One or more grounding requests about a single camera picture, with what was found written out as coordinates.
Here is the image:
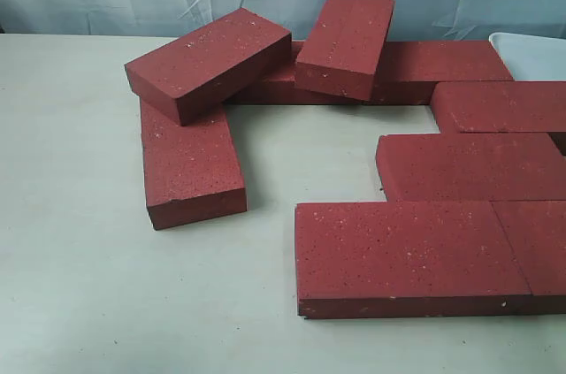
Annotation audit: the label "back left red brick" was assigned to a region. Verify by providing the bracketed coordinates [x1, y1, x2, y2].
[224, 41, 362, 105]

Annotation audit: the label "front right red brick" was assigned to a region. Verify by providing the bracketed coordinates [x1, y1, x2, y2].
[492, 201, 565, 315]

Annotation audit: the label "third row red brick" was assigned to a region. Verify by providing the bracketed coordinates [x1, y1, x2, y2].
[376, 133, 565, 202]

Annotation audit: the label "red brick with white specks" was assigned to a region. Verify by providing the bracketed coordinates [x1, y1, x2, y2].
[125, 8, 292, 126]

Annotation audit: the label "second row right brick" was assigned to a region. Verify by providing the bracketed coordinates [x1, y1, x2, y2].
[430, 81, 565, 153]

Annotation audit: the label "red brick with groove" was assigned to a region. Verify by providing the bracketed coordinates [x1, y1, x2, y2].
[294, 0, 394, 101]

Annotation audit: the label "white plastic tray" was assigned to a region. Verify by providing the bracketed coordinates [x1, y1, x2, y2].
[488, 32, 566, 81]

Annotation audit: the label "back right red brick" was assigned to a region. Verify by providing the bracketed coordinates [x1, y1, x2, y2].
[370, 41, 513, 105]

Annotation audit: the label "front large red brick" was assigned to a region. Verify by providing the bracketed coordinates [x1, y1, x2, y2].
[294, 202, 532, 319]

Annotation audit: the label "long red brick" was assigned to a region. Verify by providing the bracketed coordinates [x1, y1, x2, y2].
[140, 102, 248, 230]

